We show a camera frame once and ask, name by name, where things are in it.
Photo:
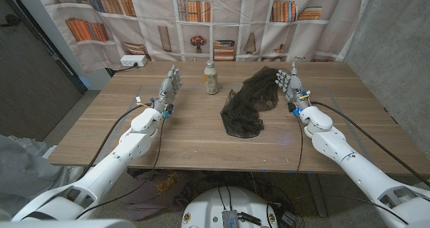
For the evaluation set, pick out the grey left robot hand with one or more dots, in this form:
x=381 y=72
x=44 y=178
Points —
x=168 y=90

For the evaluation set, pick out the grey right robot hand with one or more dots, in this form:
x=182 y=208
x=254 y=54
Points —
x=295 y=88

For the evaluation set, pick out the cream bottle with orange label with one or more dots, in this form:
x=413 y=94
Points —
x=211 y=78

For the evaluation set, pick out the black mesh netting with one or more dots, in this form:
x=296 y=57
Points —
x=248 y=107

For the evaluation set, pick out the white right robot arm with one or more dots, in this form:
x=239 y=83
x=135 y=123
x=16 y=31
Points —
x=356 y=171

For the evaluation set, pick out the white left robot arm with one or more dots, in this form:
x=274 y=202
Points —
x=111 y=167

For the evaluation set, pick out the white power strip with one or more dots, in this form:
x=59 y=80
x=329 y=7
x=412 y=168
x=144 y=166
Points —
x=132 y=60

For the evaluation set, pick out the printed bookshelf backdrop curtain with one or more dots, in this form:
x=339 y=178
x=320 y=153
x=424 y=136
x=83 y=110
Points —
x=151 y=36

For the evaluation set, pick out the grey table leg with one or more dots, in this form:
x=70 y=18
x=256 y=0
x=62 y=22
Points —
x=317 y=194

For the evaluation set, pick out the purple cloth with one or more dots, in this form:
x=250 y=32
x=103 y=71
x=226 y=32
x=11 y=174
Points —
x=148 y=197

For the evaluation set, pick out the white robot torso base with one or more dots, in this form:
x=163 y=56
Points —
x=205 y=204

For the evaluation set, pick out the dark door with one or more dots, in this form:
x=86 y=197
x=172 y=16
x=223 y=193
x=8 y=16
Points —
x=33 y=86

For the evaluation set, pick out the grey finned module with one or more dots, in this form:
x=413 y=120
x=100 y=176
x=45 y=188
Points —
x=230 y=218

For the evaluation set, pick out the clear plastic container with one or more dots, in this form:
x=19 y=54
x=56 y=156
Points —
x=27 y=143

